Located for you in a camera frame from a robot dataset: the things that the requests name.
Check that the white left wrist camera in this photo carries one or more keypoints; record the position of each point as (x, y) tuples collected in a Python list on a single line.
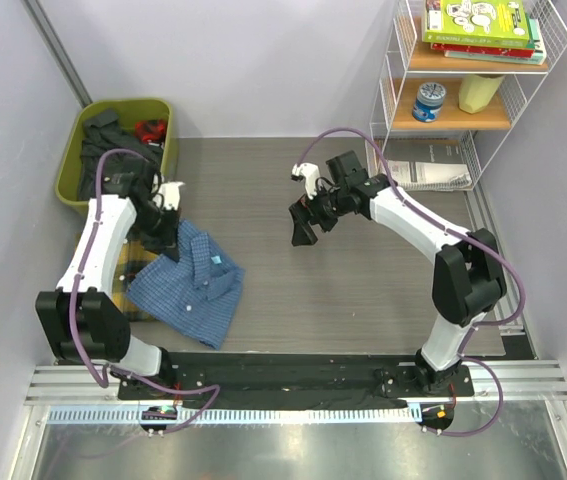
[(168, 195)]

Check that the red black garment in bin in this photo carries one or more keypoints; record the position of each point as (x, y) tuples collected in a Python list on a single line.
[(151, 131)]

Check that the folded yellow plaid shirt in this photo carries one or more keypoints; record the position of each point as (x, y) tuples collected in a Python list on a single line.
[(132, 259)]

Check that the red book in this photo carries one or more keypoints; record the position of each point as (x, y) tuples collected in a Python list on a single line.
[(485, 50)]

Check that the dark grey shirt in bin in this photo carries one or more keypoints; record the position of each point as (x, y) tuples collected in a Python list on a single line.
[(103, 132)]

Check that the pale yellow faceted vase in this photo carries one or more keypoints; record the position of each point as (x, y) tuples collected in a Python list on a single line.
[(476, 91)]

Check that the blue white round tin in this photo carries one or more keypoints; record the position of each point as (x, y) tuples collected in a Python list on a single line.
[(429, 100)]

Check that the white slotted cable duct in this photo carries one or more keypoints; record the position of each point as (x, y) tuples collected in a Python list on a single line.
[(156, 415)]

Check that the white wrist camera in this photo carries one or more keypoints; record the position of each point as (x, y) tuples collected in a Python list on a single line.
[(168, 195), (308, 174)]

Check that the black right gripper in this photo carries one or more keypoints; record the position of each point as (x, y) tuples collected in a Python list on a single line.
[(302, 212)]

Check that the aluminium extrusion rail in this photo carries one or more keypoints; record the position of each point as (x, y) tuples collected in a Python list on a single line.
[(526, 380)]

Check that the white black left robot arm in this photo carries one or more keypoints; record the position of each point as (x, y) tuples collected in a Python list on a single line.
[(80, 320)]

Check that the olive green plastic bin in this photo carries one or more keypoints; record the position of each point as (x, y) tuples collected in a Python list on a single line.
[(130, 112)]

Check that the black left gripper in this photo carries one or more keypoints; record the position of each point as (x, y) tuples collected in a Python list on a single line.
[(170, 248)]

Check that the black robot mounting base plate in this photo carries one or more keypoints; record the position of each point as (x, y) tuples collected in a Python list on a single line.
[(315, 378)]

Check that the white wire shelf rack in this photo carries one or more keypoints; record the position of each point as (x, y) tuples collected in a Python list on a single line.
[(443, 111)]

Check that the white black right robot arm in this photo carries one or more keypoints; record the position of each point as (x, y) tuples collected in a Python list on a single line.
[(467, 280)]

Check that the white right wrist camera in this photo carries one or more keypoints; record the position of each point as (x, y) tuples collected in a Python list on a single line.
[(308, 174)]

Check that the blue checked long sleeve shirt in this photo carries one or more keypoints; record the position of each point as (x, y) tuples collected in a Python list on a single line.
[(197, 295)]

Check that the white folded paper booklet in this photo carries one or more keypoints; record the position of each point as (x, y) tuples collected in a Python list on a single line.
[(422, 176)]

